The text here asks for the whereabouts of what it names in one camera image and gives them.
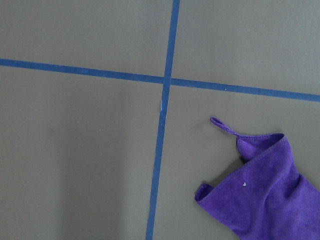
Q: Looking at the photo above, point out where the purple microfiber towel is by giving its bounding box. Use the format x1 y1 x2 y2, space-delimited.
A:
194 116 320 240

